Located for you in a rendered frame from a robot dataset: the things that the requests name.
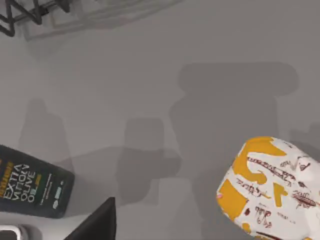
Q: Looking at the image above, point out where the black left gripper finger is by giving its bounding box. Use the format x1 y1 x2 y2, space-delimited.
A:
63 196 117 240

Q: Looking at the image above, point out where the pale grey rounded box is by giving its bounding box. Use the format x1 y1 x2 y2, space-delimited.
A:
0 223 42 240

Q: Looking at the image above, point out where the dark green oil bottle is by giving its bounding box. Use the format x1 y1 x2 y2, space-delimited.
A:
0 144 76 219

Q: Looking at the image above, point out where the black wire rack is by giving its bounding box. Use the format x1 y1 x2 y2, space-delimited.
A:
0 0 76 38

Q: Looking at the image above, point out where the white and yellow bottle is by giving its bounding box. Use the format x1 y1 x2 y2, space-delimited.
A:
216 136 320 240

